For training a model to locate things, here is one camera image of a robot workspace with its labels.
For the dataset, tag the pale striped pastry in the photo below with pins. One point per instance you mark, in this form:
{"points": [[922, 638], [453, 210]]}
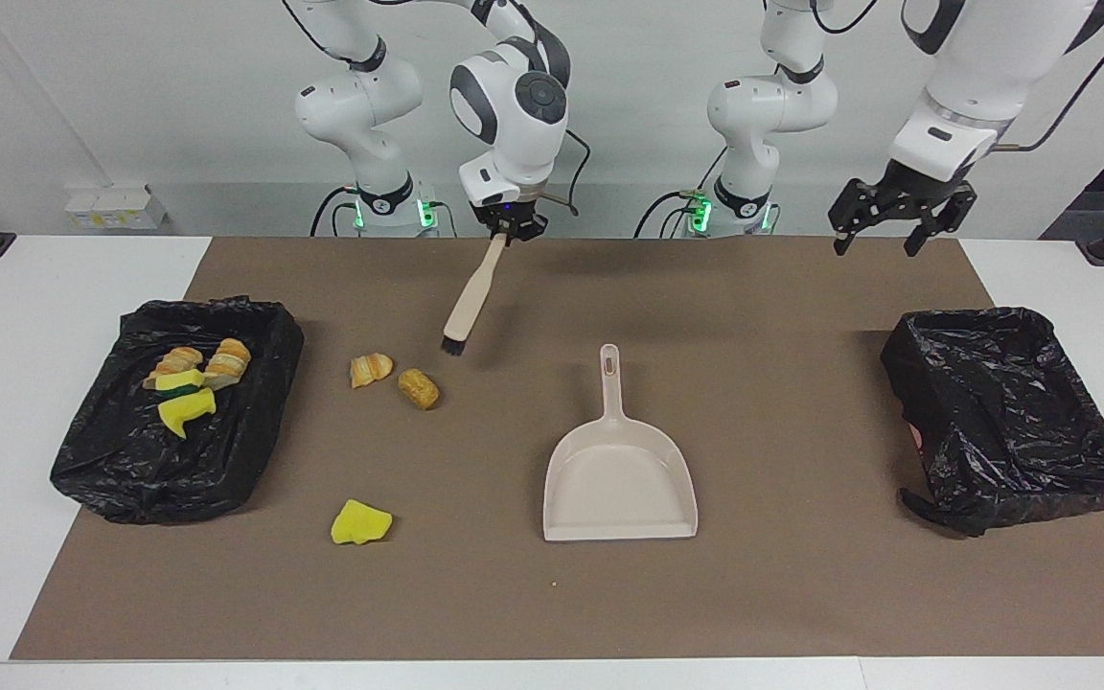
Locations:
{"points": [[228, 360]]}

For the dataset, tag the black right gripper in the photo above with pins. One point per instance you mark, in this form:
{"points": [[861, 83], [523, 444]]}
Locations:
{"points": [[511, 215]]}

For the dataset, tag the pale bread chunk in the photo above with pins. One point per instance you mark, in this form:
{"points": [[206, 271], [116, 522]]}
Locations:
{"points": [[174, 362]]}

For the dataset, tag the flat yellow sponge piece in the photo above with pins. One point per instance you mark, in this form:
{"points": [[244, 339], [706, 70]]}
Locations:
{"points": [[358, 523]]}

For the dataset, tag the white wall power box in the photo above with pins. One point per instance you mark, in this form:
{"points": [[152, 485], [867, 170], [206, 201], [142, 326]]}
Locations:
{"points": [[116, 206]]}

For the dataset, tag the black bag lined bin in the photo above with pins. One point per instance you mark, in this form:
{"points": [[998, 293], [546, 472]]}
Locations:
{"points": [[1012, 422], [130, 460]]}

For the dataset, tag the beige hand brush black bristles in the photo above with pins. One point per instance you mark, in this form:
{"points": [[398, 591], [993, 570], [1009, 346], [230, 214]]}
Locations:
{"points": [[471, 302]]}

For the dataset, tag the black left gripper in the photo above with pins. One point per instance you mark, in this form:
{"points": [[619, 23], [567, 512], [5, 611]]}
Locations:
{"points": [[907, 192]]}

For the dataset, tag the yellow sponge with green pad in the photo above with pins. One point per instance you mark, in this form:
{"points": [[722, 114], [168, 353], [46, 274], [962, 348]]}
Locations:
{"points": [[178, 380]]}

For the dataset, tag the brown oval bread roll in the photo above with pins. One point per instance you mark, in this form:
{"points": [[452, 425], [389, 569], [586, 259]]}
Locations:
{"points": [[418, 388]]}

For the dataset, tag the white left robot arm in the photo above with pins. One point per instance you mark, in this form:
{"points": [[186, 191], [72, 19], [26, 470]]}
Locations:
{"points": [[763, 105]]}

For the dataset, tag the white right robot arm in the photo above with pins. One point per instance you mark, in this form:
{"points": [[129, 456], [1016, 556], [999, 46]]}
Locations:
{"points": [[514, 105]]}

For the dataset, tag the brown table mat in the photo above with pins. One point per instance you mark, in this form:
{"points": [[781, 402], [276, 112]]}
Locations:
{"points": [[552, 594]]}

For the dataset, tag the small orange striped croissant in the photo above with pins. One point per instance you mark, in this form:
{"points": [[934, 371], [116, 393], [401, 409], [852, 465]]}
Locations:
{"points": [[370, 370]]}

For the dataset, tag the beige plastic dustpan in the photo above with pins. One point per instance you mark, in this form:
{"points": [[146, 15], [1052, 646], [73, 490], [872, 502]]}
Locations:
{"points": [[619, 479]]}

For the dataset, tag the curved yellow sponge piece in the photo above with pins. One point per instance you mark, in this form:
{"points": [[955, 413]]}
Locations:
{"points": [[186, 410]]}

